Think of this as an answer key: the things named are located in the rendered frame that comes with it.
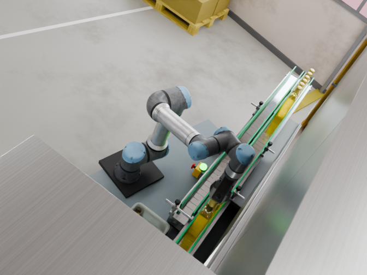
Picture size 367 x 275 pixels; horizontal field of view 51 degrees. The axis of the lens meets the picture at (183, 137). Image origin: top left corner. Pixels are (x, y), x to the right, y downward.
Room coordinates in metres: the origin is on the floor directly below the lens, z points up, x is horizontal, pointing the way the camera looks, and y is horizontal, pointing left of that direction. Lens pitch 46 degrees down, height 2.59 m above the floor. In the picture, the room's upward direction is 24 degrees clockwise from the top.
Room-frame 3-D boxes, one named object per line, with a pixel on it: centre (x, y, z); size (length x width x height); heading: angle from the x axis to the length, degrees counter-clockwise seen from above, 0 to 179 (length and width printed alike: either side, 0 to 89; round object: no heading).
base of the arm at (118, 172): (1.33, 0.22, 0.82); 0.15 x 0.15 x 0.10
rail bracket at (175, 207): (1.11, -0.12, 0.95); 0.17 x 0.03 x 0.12; 74
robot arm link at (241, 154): (1.10, -0.25, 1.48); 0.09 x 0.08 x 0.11; 50
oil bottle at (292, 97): (2.25, -0.58, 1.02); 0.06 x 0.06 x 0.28; 74
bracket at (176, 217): (1.11, -0.14, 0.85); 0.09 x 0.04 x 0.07; 74
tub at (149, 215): (1.03, 0.00, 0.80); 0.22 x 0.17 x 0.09; 74
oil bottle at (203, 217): (1.08, -0.24, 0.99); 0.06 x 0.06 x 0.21; 75
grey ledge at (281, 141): (1.81, -0.56, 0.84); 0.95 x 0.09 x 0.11; 164
